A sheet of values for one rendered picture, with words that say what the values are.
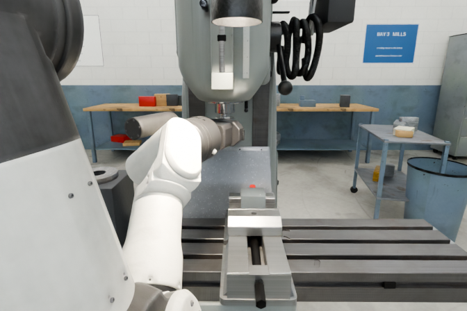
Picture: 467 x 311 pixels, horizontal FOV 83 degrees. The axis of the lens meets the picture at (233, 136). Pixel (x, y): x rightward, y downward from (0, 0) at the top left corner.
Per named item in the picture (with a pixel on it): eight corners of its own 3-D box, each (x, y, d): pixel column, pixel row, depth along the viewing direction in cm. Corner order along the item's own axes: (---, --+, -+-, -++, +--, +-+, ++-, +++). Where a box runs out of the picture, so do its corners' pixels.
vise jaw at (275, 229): (281, 236, 60) (282, 221, 59) (227, 236, 60) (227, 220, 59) (277, 222, 66) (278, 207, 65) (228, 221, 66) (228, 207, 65)
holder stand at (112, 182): (119, 262, 62) (110, 182, 57) (26, 262, 62) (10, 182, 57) (138, 232, 74) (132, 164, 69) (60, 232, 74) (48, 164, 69)
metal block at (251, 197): (265, 218, 66) (265, 196, 64) (240, 218, 66) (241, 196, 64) (263, 208, 71) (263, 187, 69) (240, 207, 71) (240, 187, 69)
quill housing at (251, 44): (274, 103, 53) (281, -81, 46) (172, 103, 53) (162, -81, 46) (265, 96, 71) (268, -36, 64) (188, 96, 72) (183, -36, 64)
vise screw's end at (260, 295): (265, 309, 45) (266, 300, 45) (256, 309, 45) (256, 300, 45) (263, 291, 49) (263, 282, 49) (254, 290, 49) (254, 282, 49)
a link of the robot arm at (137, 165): (221, 148, 48) (186, 166, 37) (183, 176, 52) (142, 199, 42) (186, 97, 48) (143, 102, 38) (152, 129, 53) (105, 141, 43)
